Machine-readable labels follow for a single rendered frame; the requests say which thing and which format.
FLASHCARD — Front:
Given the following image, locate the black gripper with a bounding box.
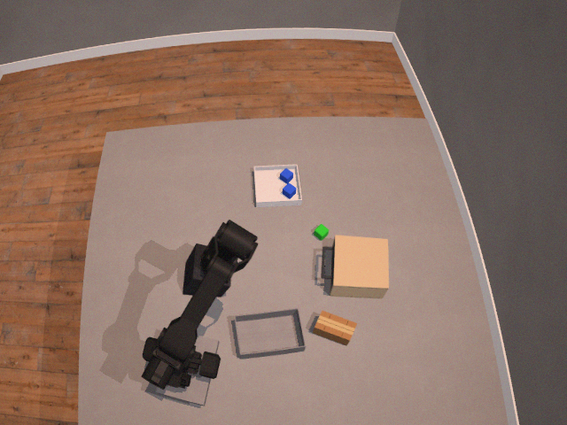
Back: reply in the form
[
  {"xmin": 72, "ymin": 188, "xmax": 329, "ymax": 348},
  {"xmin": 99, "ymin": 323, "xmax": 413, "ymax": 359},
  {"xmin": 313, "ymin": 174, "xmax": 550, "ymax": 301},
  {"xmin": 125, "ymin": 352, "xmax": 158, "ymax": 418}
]
[{"xmin": 143, "ymin": 337, "xmax": 221, "ymax": 379}]

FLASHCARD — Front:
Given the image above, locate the green block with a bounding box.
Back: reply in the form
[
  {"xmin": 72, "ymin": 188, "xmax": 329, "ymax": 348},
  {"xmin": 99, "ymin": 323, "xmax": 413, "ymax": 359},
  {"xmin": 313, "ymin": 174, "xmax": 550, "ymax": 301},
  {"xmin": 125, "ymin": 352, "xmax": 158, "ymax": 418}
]
[{"xmin": 314, "ymin": 224, "xmax": 329, "ymax": 240}]

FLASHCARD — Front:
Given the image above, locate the brown cardboard box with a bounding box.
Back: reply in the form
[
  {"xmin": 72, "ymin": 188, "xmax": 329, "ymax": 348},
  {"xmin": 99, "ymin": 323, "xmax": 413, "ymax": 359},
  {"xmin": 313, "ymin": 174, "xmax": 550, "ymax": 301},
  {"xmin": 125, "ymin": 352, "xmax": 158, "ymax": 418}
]
[{"xmin": 313, "ymin": 311, "xmax": 357, "ymax": 345}]

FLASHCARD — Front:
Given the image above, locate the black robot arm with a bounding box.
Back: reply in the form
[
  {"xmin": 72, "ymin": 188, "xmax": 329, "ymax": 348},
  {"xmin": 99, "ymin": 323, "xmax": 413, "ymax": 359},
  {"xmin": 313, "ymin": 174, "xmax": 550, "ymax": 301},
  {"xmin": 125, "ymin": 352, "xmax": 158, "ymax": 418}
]
[{"xmin": 142, "ymin": 220, "xmax": 258, "ymax": 390}]

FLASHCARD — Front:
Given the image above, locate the blue block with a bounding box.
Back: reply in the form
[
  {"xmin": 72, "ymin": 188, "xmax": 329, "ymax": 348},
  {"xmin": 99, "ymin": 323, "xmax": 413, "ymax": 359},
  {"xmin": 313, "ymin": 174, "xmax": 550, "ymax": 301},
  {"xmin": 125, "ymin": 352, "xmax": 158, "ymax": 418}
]
[
  {"xmin": 283, "ymin": 183, "xmax": 297, "ymax": 199},
  {"xmin": 280, "ymin": 168, "xmax": 293, "ymax": 183}
]

